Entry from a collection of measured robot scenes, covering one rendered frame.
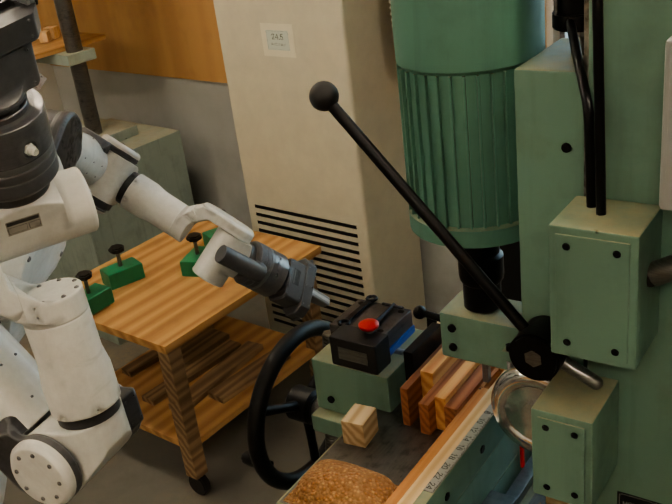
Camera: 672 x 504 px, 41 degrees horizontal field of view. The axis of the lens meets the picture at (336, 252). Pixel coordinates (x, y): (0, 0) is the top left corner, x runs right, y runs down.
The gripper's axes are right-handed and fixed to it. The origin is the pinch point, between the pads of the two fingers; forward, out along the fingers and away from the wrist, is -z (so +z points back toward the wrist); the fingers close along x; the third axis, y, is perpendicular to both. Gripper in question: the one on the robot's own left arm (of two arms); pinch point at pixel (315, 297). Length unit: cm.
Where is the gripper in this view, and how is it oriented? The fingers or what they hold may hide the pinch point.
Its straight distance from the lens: 179.1
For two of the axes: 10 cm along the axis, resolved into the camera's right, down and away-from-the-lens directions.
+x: -1.6, 8.8, -4.4
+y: 6.8, -2.3, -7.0
